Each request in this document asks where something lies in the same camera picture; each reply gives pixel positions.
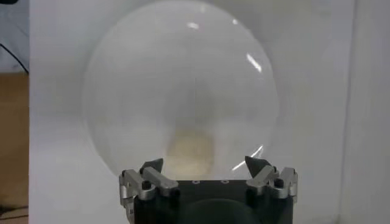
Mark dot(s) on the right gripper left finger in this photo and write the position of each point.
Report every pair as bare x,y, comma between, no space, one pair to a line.
143,185

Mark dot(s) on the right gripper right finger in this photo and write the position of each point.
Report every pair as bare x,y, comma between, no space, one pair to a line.
265,179

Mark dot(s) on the white round plate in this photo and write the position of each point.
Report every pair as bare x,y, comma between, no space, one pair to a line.
182,76

